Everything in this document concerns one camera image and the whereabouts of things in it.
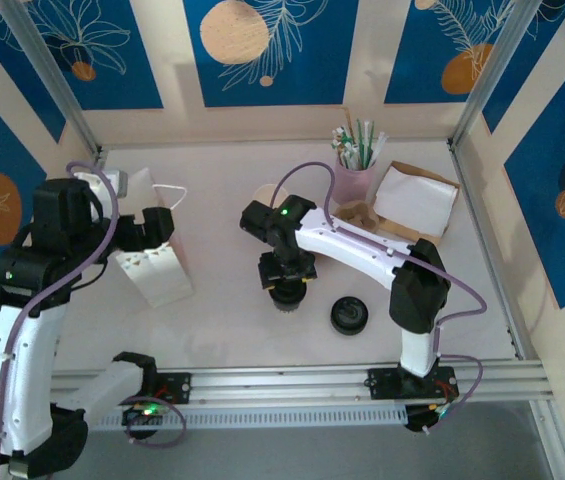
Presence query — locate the white paper carry bag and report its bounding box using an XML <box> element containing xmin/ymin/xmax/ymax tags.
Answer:
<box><xmin>113</xmin><ymin>166</ymin><xmax>195</xmax><ymax>310</ymax></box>

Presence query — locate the brown pulp cup carrier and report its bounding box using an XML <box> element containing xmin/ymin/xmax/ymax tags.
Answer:
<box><xmin>335</xmin><ymin>198</ymin><xmax>381</xmax><ymax>232</ymax></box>

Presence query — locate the stack of paper cups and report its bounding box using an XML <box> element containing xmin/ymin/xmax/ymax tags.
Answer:
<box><xmin>253</xmin><ymin>183</ymin><xmax>289</xmax><ymax>211</ymax></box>

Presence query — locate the pink straw holder cup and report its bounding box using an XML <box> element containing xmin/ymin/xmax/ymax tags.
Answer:
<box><xmin>333</xmin><ymin>158</ymin><xmax>378</xmax><ymax>204</ymax></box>

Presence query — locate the green white wrapped straw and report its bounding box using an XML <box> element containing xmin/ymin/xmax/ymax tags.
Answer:
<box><xmin>355</xmin><ymin>117</ymin><xmax>366</xmax><ymax>169</ymax></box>
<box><xmin>364</xmin><ymin>119</ymin><xmax>377</xmax><ymax>169</ymax></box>
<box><xmin>330</xmin><ymin>127</ymin><xmax>356</xmax><ymax>169</ymax></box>

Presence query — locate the wooden stirrer stick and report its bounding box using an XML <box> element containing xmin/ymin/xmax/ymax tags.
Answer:
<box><xmin>342</xmin><ymin>105</ymin><xmax>359</xmax><ymax>151</ymax></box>

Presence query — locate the white napkin stack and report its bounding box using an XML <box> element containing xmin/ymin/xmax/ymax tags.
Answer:
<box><xmin>375</xmin><ymin>165</ymin><xmax>459</xmax><ymax>236</ymax></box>

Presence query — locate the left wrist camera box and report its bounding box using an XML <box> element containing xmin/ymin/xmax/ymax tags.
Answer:
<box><xmin>72</xmin><ymin>168</ymin><xmax>129</xmax><ymax>199</ymax></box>

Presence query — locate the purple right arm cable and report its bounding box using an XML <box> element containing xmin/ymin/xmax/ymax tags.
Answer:
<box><xmin>270</xmin><ymin>160</ymin><xmax>488</xmax><ymax>436</ymax></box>

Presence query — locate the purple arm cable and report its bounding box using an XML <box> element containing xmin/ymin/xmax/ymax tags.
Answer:
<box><xmin>0</xmin><ymin>160</ymin><xmax>188</xmax><ymax>480</ymax></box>
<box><xmin>270</xmin><ymin>160</ymin><xmax>488</xmax><ymax>436</ymax></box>

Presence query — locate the aluminium base frame rail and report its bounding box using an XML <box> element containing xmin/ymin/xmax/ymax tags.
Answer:
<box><xmin>49</xmin><ymin>358</ymin><xmax>558</xmax><ymax>416</ymax></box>

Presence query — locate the grey slotted cable duct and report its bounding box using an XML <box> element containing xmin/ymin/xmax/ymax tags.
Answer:
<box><xmin>86</xmin><ymin>405</ymin><xmax>409</xmax><ymax>432</ymax></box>

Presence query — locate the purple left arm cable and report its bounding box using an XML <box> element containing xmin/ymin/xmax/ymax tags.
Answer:
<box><xmin>0</xmin><ymin>160</ymin><xmax>188</xmax><ymax>480</ymax></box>

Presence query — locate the aluminium frame post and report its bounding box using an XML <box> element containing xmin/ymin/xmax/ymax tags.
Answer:
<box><xmin>0</xmin><ymin>0</ymin><xmax>108</xmax><ymax>157</ymax></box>
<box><xmin>445</xmin><ymin>0</ymin><xmax>548</xmax><ymax>152</ymax></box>

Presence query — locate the aluminium frame leg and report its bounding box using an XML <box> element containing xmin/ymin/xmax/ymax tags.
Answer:
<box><xmin>526</xmin><ymin>399</ymin><xmax>565</xmax><ymax>480</ymax></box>

